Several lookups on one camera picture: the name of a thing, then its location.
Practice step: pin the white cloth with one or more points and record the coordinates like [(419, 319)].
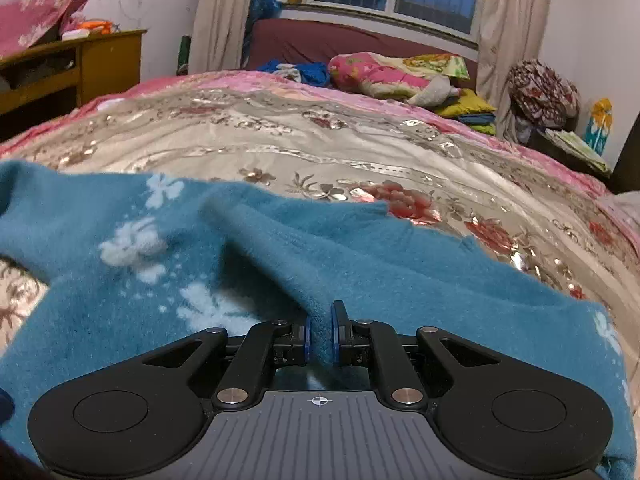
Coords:
[(435, 92)]

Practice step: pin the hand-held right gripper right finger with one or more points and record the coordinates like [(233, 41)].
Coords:
[(335, 336)]

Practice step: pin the blue crumpled cloth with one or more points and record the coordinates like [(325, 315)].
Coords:
[(312, 72)]

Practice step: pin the orange plastic item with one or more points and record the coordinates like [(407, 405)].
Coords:
[(95, 25)]

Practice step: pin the small white item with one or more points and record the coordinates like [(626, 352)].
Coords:
[(75, 34)]

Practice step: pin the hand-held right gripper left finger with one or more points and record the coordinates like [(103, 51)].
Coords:
[(307, 341)]

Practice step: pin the green item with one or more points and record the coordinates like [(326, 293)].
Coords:
[(183, 55)]

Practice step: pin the stack of papers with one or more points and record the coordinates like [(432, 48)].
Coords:
[(575, 145)]

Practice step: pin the pink yellow floral folded quilt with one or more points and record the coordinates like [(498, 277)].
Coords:
[(380, 77)]

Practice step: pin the yellow folded cloth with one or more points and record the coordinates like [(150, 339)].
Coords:
[(465, 105)]

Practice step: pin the blue green folded cloth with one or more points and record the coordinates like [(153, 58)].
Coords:
[(480, 124)]

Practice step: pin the maroon sofa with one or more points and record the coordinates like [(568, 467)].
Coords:
[(300, 40)]

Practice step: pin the yellow flower decoration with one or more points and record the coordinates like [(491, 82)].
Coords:
[(600, 120)]

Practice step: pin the blue hanging bag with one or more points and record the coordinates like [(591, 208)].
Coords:
[(262, 5)]

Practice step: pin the blue fleece garment white flowers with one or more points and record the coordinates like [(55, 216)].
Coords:
[(400, 270)]

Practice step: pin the floral satin bedspread pink border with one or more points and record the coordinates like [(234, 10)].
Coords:
[(300, 135)]

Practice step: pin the wooden cabinet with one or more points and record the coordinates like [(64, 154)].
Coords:
[(107, 65)]

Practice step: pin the dark floral cloth bundle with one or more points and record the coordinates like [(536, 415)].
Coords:
[(542, 90)]

